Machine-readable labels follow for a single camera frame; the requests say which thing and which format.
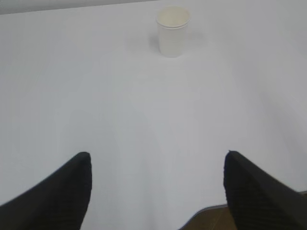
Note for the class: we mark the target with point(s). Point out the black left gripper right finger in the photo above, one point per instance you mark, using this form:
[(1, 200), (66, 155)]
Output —
[(257, 201)]

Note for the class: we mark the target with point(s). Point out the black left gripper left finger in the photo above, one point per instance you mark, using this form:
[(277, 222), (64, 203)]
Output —
[(59, 202)]

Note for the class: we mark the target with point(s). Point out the white paper cup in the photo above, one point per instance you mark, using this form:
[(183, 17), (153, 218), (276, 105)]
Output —
[(171, 24)]

